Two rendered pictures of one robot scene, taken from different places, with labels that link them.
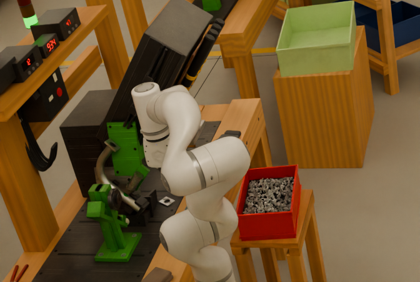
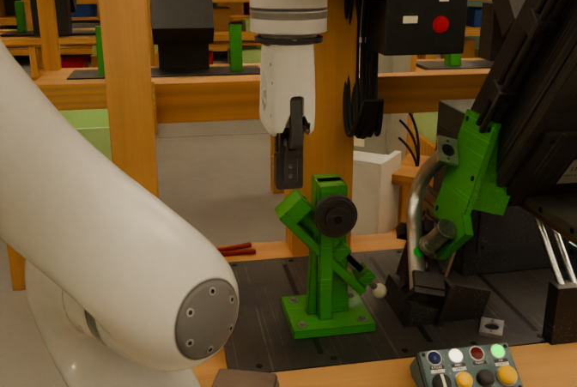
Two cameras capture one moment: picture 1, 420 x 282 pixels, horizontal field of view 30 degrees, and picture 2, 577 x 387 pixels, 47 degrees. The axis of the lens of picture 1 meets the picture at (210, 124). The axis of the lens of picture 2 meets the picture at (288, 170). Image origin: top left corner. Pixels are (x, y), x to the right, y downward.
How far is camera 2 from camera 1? 203 cm
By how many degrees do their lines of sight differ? 53
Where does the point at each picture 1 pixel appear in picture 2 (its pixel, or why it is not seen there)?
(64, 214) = (385, 244)
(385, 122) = not seen: outside the picture
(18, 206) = not seen: hidden behind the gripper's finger
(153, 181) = (533, 293)
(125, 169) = (445, 209)
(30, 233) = not seen: hidden behind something
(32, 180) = (331, 142)
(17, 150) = (323, 76)
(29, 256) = (276, 247)
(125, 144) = (467, 163)
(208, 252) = (127, 371)
